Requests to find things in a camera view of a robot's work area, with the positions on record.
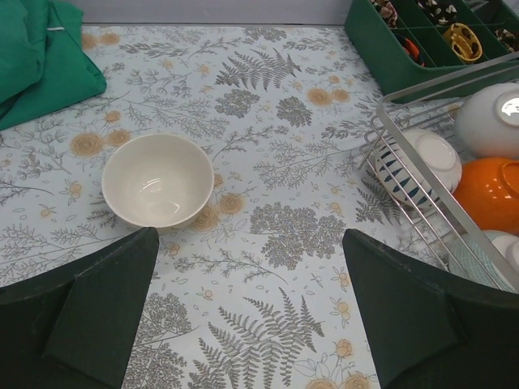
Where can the pale green ribbed bowl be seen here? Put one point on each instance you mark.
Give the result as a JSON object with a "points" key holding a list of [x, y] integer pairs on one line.
{"points": [[470, 261]]}

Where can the dark patterned scrunchie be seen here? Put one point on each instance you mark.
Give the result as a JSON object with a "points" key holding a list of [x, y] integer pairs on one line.
{"points": [[509, 40]]}

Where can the orange bowl black inside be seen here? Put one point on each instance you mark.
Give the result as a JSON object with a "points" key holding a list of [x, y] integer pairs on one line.
{"points": [[488, 192]]}

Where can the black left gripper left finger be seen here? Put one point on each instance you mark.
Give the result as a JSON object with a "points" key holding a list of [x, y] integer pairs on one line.
{"points": [[74, 326]]}

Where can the green folded cloth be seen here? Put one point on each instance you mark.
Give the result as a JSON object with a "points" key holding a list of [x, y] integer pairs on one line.
{"points": [[43, 65]]}

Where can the metal wire dish rack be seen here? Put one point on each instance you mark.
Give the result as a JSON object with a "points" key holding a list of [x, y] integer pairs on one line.
{"points": [[418, 159]]}

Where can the white plain bowl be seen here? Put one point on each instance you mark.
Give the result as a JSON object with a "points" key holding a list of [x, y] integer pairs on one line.
{"points": [[487, 122]]}

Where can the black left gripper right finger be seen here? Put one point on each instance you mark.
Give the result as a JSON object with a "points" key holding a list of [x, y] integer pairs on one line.
{"points": [[428, 328]]}

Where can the pink black scrunchie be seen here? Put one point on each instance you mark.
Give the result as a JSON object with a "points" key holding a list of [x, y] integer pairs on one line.
{"points": [[388, 13]]}

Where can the floral patterned table mat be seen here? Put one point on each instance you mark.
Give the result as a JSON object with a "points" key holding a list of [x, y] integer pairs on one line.
{"points": [[255, 293]]}

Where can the cream plain bowl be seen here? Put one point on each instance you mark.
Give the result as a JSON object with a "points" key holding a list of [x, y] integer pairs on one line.
{"points": [[159, 180]]}

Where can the green compartment organizer tray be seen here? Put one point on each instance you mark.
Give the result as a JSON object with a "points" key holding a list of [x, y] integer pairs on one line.
{"points": [[403, 57]]}

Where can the black white scrunchie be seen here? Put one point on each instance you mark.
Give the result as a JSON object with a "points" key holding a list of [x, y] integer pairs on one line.
{"points": [[440, 13]]}

